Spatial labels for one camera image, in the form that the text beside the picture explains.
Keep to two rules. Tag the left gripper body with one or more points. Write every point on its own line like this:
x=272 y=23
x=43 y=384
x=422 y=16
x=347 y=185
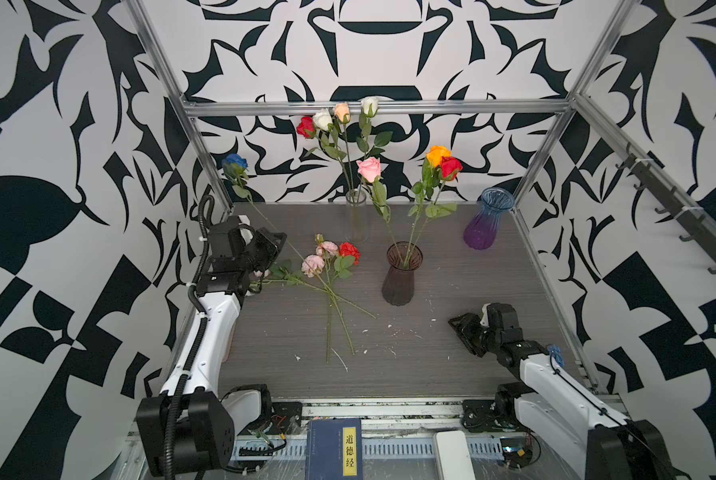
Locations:
x=245 y=260

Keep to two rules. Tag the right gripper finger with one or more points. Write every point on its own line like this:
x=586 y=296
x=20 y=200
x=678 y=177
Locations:
x=479 y=345
x=468 y=328

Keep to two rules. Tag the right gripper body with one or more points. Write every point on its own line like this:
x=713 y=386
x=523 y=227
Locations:
x=497 y=338

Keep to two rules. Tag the blue rose stem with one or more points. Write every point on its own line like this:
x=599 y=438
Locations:
x=235 y=162

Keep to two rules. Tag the clear glass vase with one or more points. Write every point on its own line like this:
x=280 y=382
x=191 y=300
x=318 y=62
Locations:
x=356 y=217

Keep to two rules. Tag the dark purple glass vase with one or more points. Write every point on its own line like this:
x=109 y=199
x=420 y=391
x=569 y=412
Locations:
x=404 y=259

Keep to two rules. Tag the pink rose stem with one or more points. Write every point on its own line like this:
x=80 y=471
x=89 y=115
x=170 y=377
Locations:
x=370 y=170

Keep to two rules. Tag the white rose stem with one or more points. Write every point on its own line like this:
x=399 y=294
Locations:
x=371 y=145
x=331 y=133

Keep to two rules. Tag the peach rose stem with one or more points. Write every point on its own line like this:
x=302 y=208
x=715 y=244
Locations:
x=342 y=119

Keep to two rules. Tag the large red rose stem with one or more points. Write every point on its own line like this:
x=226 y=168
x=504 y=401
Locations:
x=451 y=167

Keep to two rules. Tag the orange rose stem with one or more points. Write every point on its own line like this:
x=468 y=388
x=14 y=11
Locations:
x=437 y=155

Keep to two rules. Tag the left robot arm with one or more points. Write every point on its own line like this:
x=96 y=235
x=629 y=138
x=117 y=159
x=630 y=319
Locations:
x=190 y=426

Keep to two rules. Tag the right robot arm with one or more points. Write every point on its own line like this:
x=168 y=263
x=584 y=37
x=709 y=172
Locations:
x=592 y=437

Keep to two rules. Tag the bunch of artificial flowers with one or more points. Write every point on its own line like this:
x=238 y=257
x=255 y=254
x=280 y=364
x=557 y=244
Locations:
x=336 y=302

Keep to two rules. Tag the blue purple glass vase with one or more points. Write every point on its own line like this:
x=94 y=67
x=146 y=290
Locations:
x=481 y=232

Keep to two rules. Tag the small blue object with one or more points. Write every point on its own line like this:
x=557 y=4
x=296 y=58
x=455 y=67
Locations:
x=555 y=353

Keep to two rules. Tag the white rectangular device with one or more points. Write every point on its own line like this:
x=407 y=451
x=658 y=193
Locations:
x=453 y=461

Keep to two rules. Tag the blue book yellow label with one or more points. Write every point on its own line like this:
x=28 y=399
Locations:
x=334 y=449

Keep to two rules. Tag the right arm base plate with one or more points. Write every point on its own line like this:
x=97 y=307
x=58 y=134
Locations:
x=486 y=415

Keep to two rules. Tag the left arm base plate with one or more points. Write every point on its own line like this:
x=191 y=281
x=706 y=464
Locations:
x=284 y=417

